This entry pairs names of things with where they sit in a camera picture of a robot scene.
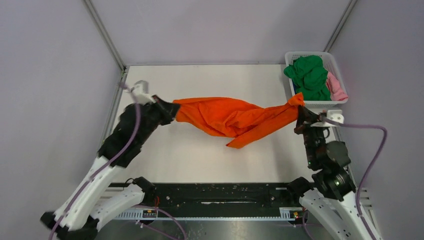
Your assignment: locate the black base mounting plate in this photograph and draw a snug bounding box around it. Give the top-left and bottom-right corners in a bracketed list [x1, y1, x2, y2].
[136, 182, 305, 217]

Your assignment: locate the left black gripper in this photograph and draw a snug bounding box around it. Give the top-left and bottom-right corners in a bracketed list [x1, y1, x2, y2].
[138, 94, 182, 145]

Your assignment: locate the pink t shirt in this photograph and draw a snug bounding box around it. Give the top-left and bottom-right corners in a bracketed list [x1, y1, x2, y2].
[326, 71, 348, 101]

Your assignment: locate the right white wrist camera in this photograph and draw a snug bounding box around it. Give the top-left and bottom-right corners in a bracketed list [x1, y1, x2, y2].
[311, 108, 345, 128]

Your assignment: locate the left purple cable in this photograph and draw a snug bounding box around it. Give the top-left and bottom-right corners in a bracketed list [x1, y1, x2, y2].
[47, 82, 188, 240]

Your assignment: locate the white plastic basket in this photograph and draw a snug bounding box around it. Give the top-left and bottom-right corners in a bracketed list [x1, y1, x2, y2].
[284, 51, 348, 108]

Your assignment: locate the green t shirt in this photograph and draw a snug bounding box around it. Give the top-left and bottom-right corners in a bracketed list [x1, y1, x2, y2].
[283, 55, 331, 101]

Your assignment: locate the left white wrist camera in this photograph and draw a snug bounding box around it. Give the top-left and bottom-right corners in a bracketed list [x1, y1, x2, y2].
[131, 80, 155, 105]

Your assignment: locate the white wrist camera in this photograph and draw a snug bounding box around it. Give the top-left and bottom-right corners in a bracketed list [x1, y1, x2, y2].
[131, 80, 155, 105]
[311, 108, 345, 128]

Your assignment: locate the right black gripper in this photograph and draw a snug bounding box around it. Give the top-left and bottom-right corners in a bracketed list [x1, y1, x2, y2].
[292, 104, 329, 166]

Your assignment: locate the white slotted cable duct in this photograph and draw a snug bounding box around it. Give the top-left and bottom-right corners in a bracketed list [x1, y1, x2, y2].
[113, 207, 303, 222]

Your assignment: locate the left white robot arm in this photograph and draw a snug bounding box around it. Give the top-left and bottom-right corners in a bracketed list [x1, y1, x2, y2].
[40, 95, 181, 240]

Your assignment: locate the purple cable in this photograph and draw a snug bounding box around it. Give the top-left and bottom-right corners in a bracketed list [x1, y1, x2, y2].
[302, 117, 388, 240]
[47, 82, 188, 240]

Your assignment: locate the orange t shirt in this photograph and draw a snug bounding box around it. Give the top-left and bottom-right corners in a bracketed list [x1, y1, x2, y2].
[173, 93, 305, 149]

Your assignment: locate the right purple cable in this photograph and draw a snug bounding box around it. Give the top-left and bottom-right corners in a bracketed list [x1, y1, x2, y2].
[302, 117, 388, 240]

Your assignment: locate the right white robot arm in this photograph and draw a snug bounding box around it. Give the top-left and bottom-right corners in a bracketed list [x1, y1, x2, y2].
[286, 106, 387, 240]

